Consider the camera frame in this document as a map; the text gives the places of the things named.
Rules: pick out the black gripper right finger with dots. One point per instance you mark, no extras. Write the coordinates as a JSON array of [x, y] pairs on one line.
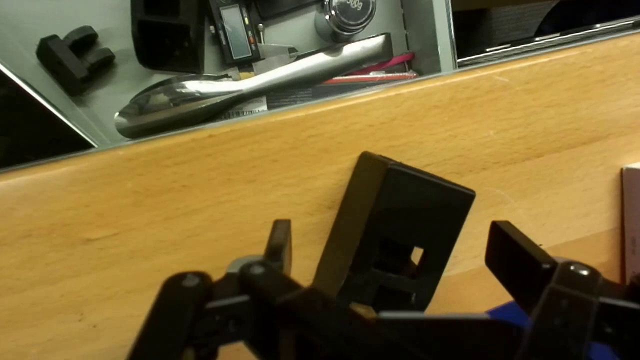
[[569, 303]]

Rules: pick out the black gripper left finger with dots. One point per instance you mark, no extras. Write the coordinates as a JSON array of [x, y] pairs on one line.
[[256, 303]]

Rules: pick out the black cube block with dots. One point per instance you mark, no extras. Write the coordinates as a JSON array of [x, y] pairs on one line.
[[392, 234]]

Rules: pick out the black block in drawer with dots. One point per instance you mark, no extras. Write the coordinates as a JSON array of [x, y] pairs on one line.
[[168, 35]]

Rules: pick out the silver ratchet wrench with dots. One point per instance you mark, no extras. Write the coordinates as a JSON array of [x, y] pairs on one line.
[[192, 101]]

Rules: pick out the small black clip part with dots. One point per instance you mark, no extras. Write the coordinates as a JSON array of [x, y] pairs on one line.
[[77, 58]]

